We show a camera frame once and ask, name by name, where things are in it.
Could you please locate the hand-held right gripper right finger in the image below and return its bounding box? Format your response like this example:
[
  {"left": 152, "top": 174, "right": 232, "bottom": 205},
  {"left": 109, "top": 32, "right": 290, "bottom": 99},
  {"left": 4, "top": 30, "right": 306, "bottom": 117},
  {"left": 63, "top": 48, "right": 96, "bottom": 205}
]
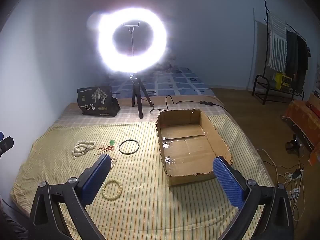
[{"left": 212, "top": 156, "right": 295, "bottom": 240}]

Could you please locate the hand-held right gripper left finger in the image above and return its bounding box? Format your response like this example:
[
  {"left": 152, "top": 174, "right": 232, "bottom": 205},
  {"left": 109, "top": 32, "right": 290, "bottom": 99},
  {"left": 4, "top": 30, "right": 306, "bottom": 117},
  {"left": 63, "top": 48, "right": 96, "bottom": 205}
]
[{"left": 29, "top": 154, "right": 112, "bottom": 240}]

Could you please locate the cream bead bracelet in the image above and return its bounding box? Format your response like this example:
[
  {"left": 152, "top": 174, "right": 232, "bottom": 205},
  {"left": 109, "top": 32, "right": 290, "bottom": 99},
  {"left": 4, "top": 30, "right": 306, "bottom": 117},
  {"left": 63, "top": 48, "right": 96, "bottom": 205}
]
[{"left": 102, "top": 179, "right": 123, "bottom": 200}]

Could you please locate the white bead necklace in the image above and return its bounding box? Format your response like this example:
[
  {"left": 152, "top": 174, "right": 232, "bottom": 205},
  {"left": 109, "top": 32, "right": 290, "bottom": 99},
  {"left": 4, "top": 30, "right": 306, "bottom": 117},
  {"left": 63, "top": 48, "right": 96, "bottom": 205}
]
[{"left": 72, "top": 141, "right": 97, "bottom": 159}]

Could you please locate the cardboard box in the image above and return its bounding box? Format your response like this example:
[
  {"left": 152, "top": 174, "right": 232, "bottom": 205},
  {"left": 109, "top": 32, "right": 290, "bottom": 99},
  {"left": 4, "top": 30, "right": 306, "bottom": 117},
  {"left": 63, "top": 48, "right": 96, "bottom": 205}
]
[{"left": 155, "top": 109, "right": 233, "bottom": 187}]

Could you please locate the dark bangle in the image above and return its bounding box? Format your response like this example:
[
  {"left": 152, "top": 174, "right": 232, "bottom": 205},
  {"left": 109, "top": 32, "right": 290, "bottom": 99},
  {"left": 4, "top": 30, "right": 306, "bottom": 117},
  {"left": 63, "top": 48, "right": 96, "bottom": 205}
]
[{"left": 119, "top": 139, "right": 140, "bottom": 155}]

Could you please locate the yellow striped cloth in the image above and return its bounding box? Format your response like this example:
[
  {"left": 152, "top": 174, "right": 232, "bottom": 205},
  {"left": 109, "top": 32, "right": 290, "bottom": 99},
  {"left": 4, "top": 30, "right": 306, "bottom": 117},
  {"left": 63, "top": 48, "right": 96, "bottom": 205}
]
[{"left": 10, "top": 114, "right": 275, "bottom": 233}]

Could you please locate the checked bed sheet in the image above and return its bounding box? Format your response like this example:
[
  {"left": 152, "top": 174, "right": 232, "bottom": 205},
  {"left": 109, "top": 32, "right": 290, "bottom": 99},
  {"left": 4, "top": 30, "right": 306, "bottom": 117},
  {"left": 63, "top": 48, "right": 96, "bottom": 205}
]
[{"left": 54, "top": 95, "right": 228, "bottom": 128}]

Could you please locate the black device on floor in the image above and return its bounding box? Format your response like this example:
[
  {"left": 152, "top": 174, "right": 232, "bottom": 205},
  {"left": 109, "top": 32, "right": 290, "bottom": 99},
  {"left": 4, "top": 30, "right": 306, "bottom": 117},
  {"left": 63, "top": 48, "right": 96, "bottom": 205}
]
[{"left": 286, "top": 135, "right": 304, "bottom": 153}]

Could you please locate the black printed bag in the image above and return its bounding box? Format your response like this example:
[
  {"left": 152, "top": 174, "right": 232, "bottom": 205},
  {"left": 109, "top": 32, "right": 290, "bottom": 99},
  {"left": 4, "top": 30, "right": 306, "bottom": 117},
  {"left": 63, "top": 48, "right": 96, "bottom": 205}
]
[{"left": 77, "top": 85, "right": 121, "bottom": 117}]

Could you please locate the dark cloth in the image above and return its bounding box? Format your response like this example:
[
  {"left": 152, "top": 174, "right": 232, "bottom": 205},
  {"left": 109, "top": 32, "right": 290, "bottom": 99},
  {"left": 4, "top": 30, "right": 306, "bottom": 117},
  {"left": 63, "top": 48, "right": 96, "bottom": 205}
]
[{"left": 0, "top": 196, "right": 28, "bottom": 240}]

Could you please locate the black tripod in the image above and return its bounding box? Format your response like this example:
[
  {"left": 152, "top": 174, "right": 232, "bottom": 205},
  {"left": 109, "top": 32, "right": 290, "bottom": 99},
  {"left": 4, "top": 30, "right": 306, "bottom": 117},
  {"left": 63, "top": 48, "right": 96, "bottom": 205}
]
[{"left": 129, "top": 72, "right": 153, "bottom": 119}]

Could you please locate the orange cloth covered furniture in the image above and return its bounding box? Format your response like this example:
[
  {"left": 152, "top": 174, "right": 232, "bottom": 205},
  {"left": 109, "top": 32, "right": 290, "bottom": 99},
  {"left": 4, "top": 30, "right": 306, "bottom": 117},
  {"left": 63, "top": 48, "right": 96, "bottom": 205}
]
[{"left": 282, "top": 100, "right": 320, "bottom": 165}]

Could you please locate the black clothes rack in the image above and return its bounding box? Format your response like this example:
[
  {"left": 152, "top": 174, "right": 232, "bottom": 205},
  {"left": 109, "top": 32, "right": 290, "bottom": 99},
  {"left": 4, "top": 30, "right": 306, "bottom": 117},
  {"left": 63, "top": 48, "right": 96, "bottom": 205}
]
[{"left": 252, "top": 0, "right": 313, "bottom": 105}]

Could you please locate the blue patterned blanket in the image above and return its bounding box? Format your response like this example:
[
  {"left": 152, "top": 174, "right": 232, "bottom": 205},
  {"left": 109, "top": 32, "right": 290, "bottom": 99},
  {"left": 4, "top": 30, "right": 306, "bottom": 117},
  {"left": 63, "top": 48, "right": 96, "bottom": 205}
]
[{"left": 110, "top": 66, "right": 215, "bottom": 99}]

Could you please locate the yellow box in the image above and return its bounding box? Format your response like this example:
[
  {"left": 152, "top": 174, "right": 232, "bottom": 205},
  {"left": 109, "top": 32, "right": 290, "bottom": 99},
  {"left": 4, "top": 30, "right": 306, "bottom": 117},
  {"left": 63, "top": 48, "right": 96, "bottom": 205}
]
[{"left": 274, "top": 72, "right": 292, "bottom": 90}]

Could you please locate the brown patterned cloth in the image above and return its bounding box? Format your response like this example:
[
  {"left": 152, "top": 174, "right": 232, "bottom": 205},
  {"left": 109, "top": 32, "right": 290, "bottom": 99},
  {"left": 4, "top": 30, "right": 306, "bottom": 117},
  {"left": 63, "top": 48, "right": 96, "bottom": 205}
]
[{"left": 155, "top": 55, "right": 178, "bottom": 71}]

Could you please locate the black hanging garment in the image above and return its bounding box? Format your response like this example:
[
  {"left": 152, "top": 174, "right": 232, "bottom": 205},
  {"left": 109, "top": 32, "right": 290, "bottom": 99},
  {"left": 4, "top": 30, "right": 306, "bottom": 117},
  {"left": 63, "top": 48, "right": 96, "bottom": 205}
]
[{"left": 296, "top": 35, "right": 312, "bottom": 93}]

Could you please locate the grey hanging garment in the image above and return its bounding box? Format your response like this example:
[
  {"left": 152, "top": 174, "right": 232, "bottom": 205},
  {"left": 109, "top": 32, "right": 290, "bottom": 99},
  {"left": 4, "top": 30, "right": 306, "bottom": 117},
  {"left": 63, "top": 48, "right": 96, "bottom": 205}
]
[{"left": 286, "top": 30, "right": 298, "bottom": 80}]

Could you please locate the white striped towel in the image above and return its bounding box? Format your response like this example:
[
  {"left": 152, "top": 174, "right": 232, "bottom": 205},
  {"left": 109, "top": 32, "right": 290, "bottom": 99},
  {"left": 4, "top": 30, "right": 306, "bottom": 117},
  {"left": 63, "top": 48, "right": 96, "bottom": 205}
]
[{"left": 266, "top": 11, "right": 288, "bottom": 73}]

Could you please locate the phone holder on pole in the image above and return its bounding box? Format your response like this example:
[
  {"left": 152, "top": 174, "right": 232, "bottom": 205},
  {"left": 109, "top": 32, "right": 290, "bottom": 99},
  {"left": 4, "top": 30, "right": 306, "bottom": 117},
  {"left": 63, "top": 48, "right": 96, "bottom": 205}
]
[{"left": 122, "top": 22, "right": 141, "bottom": 57}]

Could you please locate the green pendant on red cord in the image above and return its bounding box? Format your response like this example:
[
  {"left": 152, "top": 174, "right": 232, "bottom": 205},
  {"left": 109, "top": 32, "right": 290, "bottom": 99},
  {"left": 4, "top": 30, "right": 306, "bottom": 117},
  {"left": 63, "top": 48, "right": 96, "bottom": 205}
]
[{"left": 94, "top": 140, "right": 116, "bottom": 155}]

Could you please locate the white power strip with cables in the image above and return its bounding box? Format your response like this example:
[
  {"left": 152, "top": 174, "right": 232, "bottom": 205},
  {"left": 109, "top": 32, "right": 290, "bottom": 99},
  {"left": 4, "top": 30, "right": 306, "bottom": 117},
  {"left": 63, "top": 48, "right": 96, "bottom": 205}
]
[{"left": 256, "top": 149, "right": 304, "bottom": 222}]

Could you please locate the black cable with inline switch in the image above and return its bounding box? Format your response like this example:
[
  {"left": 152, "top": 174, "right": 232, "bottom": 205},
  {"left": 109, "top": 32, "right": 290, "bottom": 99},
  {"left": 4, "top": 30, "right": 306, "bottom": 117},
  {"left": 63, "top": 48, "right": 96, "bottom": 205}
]
[{"left": 150, "top": 95, "right": 228, "bottom": 113}]

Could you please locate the white ring light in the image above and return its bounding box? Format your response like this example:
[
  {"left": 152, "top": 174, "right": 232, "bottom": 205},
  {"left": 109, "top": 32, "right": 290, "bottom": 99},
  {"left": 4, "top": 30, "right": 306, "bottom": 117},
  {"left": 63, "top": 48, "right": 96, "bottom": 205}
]
[{"left": 96, "top": 7, "right": 167, "bottom": 74}]

